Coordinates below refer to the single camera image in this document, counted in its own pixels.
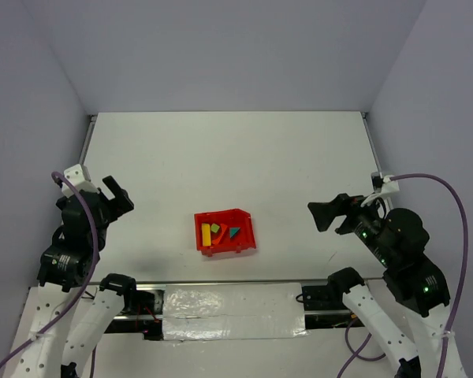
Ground teal wedge wood block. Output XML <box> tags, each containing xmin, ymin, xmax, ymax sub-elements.
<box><xmin>229</xmin><ymin>227</ymin><xmax>240</xmax><ymax>239</ymax></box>

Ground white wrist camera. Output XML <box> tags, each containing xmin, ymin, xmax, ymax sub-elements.
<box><xmin>63</xmin><ymin>164</ymin><xmax>98</xmax><ymax>193</ymax></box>
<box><xmin>371</xmin><ymin>172</ymin><xmax>400</xmax><ymax>199</ymax></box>

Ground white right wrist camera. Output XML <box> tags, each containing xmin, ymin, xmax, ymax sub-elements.
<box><xmin>371</xmin><ymin>172</ymin><xmax>400</xmax><ymax>199</ymax></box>

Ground red plastic bin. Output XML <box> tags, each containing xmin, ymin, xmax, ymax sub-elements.
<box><xmin>194</xmin><ymin>209</ymin><xmax>257</xmax><ymax>257</ymax></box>

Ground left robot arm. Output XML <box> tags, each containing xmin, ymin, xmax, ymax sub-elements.
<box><xmin>12</xmin><ymin>165</ymin><xmax>136</xmax><ymax>377</ymax></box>

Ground yellow long wood block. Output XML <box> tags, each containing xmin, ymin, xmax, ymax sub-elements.
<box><xmin>201</xmin><ymin>224</ymin><xmax>211</xmax><ymax>246</ymax></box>

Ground orange arch wood block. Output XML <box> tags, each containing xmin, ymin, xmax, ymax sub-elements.
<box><xmin>212</xmin><ymin>224</ymin><xmax>228</xmax><ymax>246</ymax></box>

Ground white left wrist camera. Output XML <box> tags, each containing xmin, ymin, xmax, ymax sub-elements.
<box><xmin>63</xmin><ymin>164</ymin><xmax>98</xmax><ymax>193</ymax></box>

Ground silver tape sheet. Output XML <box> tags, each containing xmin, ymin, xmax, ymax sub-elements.
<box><xmin>162</xmin><ymin>283</ymin><xmax>307</xmax><ymax>341</ymax></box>

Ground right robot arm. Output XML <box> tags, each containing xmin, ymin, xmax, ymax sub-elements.
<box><xmin>307</xmin><ymin>194</ymin><xmax>467</xmax><ymax>377</ymax></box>

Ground green wood cube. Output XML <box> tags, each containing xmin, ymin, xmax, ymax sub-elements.
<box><xmin>210</xmin><ymin>224</ymin><xmax>220</xmax><ymax>233</ymax></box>

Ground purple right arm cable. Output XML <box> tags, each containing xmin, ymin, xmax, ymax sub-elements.
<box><xmin>337</xmin><ymin>172</ymin><xmax>469</xmax><ymax>378</ymax></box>

